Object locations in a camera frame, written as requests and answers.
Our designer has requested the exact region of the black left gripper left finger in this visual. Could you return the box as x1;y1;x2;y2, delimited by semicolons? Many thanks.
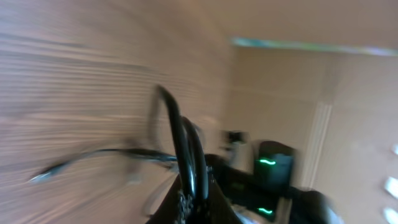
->
146;175;187;224

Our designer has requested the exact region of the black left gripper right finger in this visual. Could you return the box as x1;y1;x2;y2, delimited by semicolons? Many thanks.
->
198;175;242;224

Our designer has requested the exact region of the black cable bundle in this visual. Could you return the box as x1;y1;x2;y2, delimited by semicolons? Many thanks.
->
29;84;212;218

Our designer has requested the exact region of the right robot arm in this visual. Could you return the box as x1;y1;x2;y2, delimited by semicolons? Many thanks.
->
205;141;343;224

